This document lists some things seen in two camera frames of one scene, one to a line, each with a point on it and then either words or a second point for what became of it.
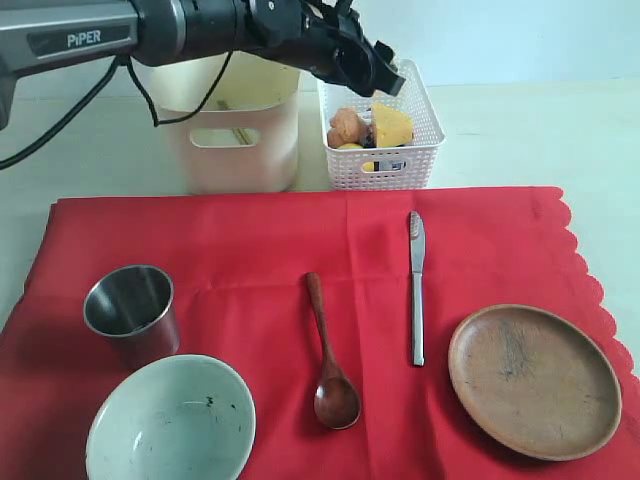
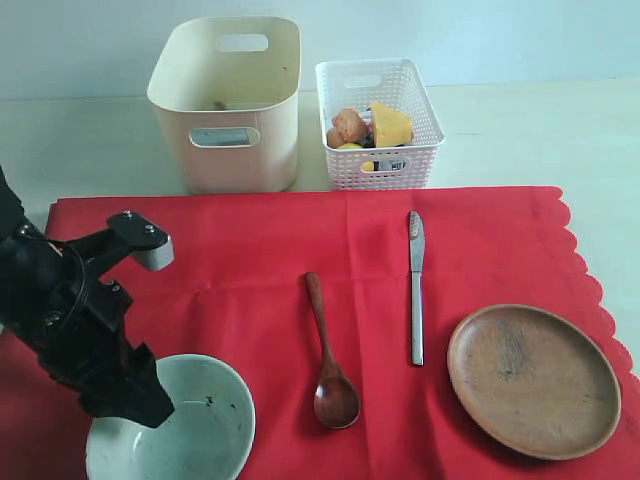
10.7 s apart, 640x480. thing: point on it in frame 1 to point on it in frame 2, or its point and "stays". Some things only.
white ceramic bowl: (180, 417) stays
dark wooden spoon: (337, 398) stays
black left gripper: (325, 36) to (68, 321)
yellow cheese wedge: (393, 127) stays
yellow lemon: (367, 166) stays
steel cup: (135, 305) to (220, 136)
